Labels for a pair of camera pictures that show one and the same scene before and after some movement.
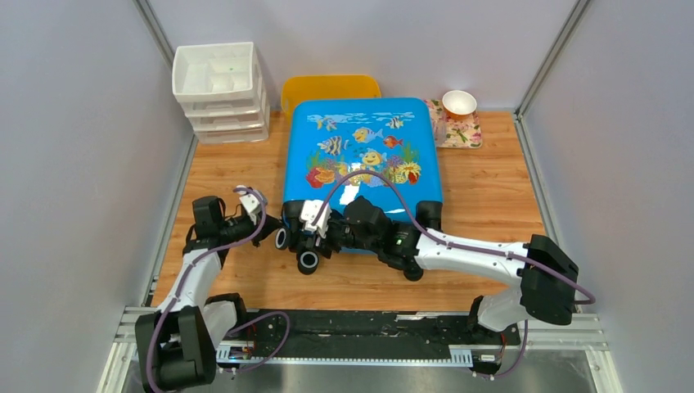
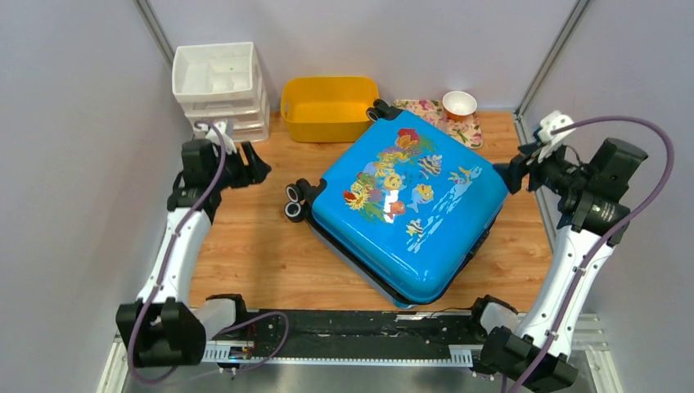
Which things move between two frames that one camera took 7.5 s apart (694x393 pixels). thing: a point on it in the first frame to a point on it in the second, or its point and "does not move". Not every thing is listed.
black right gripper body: [339, 233] to [540, 173]
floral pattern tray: [452, 133] does not move
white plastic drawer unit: [223, 90] does not move
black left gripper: [268, 226] to [258, 169]
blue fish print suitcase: [326, 139] to [405, 206]
